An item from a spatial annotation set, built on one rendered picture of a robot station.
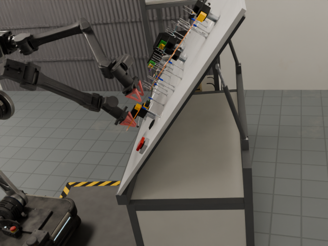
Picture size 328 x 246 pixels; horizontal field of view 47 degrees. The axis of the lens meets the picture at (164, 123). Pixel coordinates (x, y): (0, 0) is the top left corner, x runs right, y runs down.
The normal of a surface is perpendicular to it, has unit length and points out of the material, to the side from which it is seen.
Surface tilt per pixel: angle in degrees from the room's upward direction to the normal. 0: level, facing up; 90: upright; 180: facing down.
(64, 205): 0
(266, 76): 90
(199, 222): 90
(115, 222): 0
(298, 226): 0
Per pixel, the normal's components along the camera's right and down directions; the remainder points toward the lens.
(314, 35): -0.29, 0.52
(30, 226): -0.15, -0.85
